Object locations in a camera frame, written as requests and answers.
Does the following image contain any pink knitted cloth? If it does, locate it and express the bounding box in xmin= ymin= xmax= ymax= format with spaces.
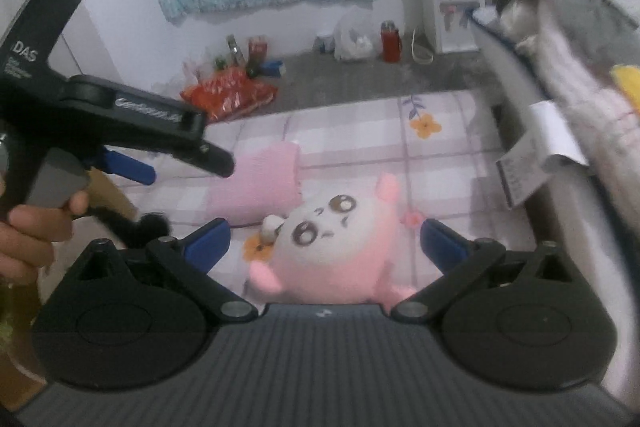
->
xmin=206 ymin=141 xmax=303 ymax=227

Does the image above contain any pink round plush toy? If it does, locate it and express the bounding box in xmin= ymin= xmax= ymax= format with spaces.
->
xmin=248 ymin=173 xmax=416 ymax=310

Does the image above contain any black-haired red-dress plush doll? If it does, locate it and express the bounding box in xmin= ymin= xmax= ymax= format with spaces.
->
xmin=88 ymin=207 xmax=171 ymax=249

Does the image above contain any person's left hand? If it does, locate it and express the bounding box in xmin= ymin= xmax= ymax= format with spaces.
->
xmin=1 ymin=191 xmax=89 ymax=285

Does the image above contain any red snack bag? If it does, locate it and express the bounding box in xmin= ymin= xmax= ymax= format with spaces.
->
xmin=180 ymin=66 xmax=278 ymax=124

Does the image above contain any white care label tag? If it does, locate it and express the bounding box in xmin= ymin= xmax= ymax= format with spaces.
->
xmin=496 ymin=101 xmax=589 ymax=209

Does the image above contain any white paper cup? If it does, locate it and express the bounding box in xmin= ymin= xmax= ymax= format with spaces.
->
xmin=314 ymin=32 xmax=335 ymax=54

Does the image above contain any white plastic bag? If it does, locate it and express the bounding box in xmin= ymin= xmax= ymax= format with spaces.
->
xmin=333 ymin=10 xmax=375 ymax=62

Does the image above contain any brown cardboard box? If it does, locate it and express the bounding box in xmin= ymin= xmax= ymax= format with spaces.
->
xmin=1 ymin=169 xmax=137 ymax=411

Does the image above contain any red thermos bottle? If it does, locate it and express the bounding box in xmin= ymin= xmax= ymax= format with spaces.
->
xmin=381 ymin=20 xmax=402 ymax=64

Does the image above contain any white water dispenser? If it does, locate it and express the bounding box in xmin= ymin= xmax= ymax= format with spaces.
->
xmin=421 ymin=0 xmax=485 ymax=54

